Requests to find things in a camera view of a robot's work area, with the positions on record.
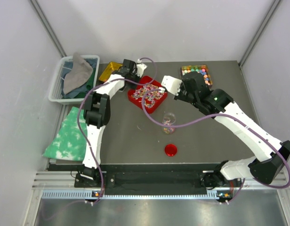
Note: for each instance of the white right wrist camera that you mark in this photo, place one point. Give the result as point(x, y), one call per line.
point(171, 84)

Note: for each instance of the red tin of lollipop candies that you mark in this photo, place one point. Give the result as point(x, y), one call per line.
point(147, 95)

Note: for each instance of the gold tin of gummy candies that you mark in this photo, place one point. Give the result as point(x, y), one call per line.
point(110, 68)

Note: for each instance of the clear plastic jar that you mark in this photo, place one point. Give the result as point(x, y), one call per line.
point(168, 119)

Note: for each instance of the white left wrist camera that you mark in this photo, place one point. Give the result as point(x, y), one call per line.
point(140, 68)

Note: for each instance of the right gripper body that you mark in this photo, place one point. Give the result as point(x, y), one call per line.
point(183, 96)

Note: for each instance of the patterned tin of pastel candies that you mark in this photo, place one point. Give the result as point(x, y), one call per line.
point(202, 69)

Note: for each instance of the white plastic basket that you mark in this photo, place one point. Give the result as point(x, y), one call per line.
point(55, 94)

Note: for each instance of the aluminium rail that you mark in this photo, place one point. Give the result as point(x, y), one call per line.
point(63, 180)

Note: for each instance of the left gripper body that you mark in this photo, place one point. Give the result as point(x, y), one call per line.
point(134, 77)

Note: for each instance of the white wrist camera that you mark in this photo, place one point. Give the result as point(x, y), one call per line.
point(171, 84)
point(140, 68)

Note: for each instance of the green white patterned cloth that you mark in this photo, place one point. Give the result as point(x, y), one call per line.
point(69, 144)

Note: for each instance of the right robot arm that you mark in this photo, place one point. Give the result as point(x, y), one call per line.
point(270, 154)

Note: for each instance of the blue green cloths in basket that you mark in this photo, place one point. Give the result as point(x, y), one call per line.
point(81, 91)

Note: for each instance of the red jar lid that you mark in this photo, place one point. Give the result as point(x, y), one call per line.
point(170, 150)

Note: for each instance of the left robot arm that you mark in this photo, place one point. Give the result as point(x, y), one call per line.
point(97, 113)

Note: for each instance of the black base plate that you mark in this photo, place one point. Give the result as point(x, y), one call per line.
point(140, 180)

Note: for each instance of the grey cloth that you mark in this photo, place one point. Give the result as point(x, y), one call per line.
point(79, 75)

